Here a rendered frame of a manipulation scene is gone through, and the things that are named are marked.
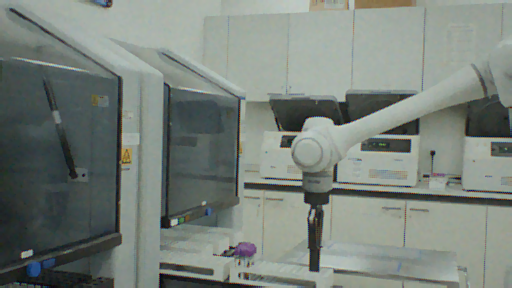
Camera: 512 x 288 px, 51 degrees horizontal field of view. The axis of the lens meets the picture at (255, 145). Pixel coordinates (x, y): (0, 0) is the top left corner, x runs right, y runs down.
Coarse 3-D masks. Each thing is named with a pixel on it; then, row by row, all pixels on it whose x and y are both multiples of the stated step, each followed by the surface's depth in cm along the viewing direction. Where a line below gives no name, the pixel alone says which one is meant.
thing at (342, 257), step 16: (304, 240) 224; (288, 256) 195; (304, 256) 196; (320, 256) 197; (336, 256) 197; (352, 256) 198; (368, 256) 199; (384, 256) 200; (400, 256) 200; (416, 256) 201; (432, 256) 202; (448, 256) 203; (336, 272) 181; (352, 272) 179; (368, 272) 177; (384, 272) 177; (400, 272) 178; (416, 272) 178; (432, 272) 179; (448, 272) 179; (464, 272) 196
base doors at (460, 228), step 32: (256, 192) 406; (288, 192) 400; (256, 224) 407; (288, 224) 399; (352, 224) 383; (384, 224) 375; (416, 224) 369; (448, 224) 362; (480, 224) 356; (480, 256) 356
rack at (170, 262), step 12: (168, 252) 177; (180, 252) 177; (168, 264) 177; (180, 264) 178; (192, 264) 166; (204, 264) 164; (216, 264) 163; (228, 264) 166; (192, 276) 166; (204, 276) 165; (216, 276) 163
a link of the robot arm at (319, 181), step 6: (306, 174) 154; (312, 174) 153; (318, 174) 153; (324, 174) 153; (330, 174) 154; (306, 180) 155; (312, 180) 153; (318, 180) 153; (324, 180) 153; (330, 180) 155; (306, 186) 155; (312, 186) 154; (318, 186) 153; (324, 186) 153; (330, 186) 155
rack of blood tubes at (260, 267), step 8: (232, 264) 164; (256, 264) 165; (264, 264) 166; (272, 264) 165; (280, 264) 166; (288, 264) 166; (232, 272) 161; (248, 272) 160; (256, 272) 159; (264, 272) 158; (272, 272) 157; (280, 272) 156; (288, 272) 157; (296, 272) 157; (304, 272) 158; (312, 272) 157; (320, 272) 157; (328, 272) 158; (232, 280) 161; (240, 280) 161; (248, 280) 160; (256, 280) 160; (264, 280) 161; (272, 280) 167; (280, 280) 167; (288, 280) 166; (296, 280) 165; (304, 280) 164; (312, 280) 163; (320, 280) 153; (328, 280) 154
